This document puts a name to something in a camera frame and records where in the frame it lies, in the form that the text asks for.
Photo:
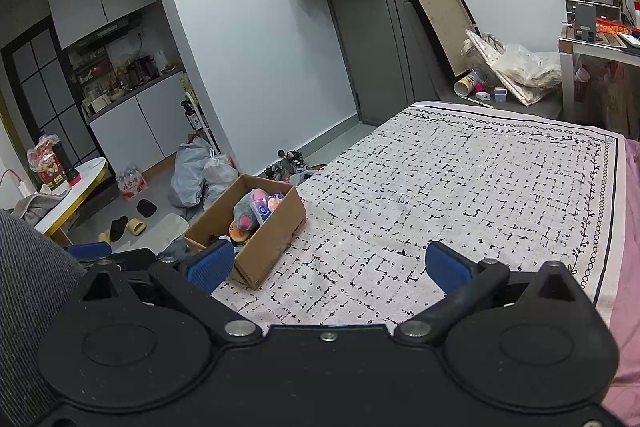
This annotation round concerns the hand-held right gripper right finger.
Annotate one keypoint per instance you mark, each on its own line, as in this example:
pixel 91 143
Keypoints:
pixel 447 267

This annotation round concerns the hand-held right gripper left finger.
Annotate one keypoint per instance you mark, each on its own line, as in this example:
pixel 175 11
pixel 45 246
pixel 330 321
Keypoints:
pixel 212 264

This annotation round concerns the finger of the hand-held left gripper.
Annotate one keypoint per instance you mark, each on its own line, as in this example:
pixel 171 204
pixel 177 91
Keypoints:
pixel 90 250

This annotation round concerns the orange round plush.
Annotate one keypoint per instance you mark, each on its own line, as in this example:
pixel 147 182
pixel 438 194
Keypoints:
pixel 239 233

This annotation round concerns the blue fluffy plush roll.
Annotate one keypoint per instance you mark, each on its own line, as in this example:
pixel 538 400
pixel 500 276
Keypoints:
pixel 247 214

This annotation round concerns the brown cardboard box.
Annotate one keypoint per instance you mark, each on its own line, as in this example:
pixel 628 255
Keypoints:
pixel 272 237

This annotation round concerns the blue tissue packet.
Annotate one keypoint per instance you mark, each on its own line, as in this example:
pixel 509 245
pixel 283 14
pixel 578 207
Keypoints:
pixel 270 207

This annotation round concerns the yellow slipper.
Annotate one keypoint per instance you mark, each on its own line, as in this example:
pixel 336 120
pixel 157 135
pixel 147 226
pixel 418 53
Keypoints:
pixel 104 236
pixel 136 226

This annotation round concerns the black slipper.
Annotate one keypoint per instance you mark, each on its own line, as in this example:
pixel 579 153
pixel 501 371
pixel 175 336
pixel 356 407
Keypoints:
pixel 146 208
pixel 119 228

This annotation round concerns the white floor mat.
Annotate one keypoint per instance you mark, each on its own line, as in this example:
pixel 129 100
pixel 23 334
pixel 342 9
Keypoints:
pixel 172 232

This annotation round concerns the grey cloth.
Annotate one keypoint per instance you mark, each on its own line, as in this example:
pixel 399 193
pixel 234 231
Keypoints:
pixel 37 206

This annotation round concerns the round white table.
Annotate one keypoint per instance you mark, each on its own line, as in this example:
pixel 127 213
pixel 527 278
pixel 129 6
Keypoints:
pixel 82 179

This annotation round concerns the person's grey clothing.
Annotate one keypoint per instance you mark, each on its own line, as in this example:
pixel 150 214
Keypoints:
pixel 30 297

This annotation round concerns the pack of water bottles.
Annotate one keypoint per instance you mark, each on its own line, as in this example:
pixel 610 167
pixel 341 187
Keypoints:
pixel 131 182

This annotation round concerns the white black-patterned blanket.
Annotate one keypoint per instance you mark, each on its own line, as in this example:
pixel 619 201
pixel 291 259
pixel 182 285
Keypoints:
pixel 475 187

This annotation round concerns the white plastic bag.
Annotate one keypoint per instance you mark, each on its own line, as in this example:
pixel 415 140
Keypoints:
pixel 220 177

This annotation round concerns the grey plastic bag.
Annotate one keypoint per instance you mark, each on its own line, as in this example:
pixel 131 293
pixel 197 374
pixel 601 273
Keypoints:
pixel 190 172

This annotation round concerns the red snack bag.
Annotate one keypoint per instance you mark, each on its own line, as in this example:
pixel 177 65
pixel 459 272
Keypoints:
pixel 47 164

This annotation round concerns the black shoes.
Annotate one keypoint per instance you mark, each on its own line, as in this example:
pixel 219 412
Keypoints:
pixel 287 167

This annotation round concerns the white lower kitchen cabinet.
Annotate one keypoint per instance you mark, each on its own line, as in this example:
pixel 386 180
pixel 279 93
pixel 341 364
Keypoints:
pixel 140 127

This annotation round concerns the black spray bottle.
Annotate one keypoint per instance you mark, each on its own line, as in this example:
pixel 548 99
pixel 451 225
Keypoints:
pixel 190 117

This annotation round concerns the black framed glass door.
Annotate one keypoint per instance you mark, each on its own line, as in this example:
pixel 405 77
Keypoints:
pixel 45 102

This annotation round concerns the small white box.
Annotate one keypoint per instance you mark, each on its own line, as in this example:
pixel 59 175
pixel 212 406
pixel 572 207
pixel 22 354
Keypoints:
pixel 483 97

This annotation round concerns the kitchen counter clutter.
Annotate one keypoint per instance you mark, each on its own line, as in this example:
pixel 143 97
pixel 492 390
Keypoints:
pixel 125 74

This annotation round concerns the small purple box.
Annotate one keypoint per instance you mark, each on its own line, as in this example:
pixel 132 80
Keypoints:
pixel 500 95

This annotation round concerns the paper cup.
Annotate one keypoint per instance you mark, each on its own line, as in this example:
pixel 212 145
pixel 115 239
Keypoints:
pixel 467 85

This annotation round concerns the pink bed sheet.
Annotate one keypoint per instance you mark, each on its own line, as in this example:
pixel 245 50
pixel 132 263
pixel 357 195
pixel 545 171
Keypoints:
pixel 627 232

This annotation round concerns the clear plastic bag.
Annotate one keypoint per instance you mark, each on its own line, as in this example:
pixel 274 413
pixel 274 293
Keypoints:
pixel 532 64

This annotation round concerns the white desk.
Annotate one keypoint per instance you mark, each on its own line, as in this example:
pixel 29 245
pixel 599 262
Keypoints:
pixel 567 72

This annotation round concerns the grey door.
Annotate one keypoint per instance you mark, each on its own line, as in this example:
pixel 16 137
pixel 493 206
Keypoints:
pixel 385 32

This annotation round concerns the large black picture frame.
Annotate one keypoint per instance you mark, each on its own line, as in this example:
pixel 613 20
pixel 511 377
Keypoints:
pixel 442 22

